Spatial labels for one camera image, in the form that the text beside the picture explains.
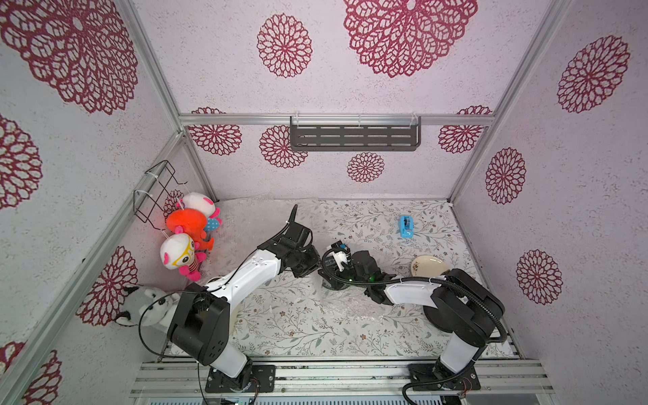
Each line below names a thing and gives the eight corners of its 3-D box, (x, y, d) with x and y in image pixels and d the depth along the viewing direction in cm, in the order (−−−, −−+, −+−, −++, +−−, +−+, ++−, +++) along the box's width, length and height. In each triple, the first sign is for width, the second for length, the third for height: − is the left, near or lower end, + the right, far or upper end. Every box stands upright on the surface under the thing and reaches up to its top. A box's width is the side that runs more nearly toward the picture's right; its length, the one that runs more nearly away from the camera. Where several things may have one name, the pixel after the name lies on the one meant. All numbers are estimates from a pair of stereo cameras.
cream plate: (411, 276, 98) (413, 273, 96) (407, 258, 103) (409, 255, 101) (448, 276, 98) (451, 273, 96) (442, 258, 103) (444, 255, 101)
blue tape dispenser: (400, 238, 110) (402, 232, 106) (399, 220, 116) (401, 214, 113) (412, 239, 109) (415, 234, 106) (410, 221, 116) (413, 215, 113)
